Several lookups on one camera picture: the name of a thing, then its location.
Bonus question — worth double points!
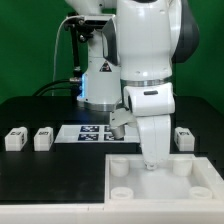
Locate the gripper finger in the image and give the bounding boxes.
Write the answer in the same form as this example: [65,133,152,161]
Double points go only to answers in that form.
[145,162,156,171]

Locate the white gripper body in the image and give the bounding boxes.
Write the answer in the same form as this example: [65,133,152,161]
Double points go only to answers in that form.
[123,83,175,168]

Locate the white square tabletop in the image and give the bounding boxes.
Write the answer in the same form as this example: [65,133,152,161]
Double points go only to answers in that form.
[105,154,224,202]

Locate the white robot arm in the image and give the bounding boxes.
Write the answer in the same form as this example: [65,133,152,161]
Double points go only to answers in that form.
[65,0,199,170]

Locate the white L-shaped obstacle fence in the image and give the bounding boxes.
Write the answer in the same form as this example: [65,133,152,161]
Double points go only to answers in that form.
[0,200,224,224]

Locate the white sheet with AprilTags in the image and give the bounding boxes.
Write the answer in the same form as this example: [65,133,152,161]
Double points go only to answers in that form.
[55,125,139,143]

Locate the black cables at base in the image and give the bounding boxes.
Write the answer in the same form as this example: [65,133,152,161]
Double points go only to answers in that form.
[32,78,83,98]

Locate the white camera cable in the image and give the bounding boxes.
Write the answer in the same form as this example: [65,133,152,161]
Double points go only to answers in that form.
[51,16,76,97]

